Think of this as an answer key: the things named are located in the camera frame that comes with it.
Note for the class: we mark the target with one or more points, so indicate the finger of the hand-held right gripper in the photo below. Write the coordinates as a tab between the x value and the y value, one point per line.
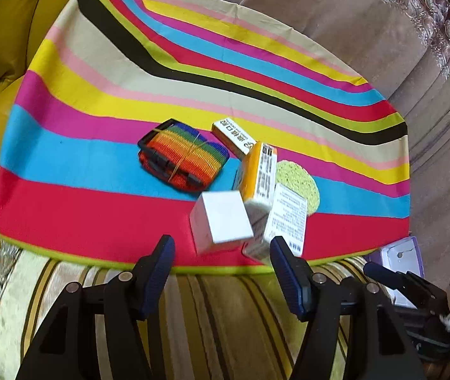
399	281

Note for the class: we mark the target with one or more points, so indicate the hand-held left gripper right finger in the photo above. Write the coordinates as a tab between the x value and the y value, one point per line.
288	281

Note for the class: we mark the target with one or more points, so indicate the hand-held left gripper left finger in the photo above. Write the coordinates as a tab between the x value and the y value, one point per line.
157	273

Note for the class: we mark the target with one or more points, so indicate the purple cardboard box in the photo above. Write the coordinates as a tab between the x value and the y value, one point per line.
403	251

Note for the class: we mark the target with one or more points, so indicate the white box with printed text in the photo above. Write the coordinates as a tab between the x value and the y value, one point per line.
286	213

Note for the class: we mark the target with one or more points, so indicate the white cube box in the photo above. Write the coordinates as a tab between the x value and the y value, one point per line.
221	217

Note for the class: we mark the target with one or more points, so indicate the yellow and white box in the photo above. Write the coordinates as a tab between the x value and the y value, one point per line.
254	178

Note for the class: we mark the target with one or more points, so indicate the beige striped blanket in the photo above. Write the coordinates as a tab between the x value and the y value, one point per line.
217	324

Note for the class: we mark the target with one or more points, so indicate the round green sponge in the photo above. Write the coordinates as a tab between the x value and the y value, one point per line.
302	188

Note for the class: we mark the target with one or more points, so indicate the colourful striped cloth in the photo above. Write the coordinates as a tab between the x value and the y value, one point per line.
90	206

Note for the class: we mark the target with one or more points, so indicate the white and orange box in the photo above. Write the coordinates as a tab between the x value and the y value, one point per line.
231	132

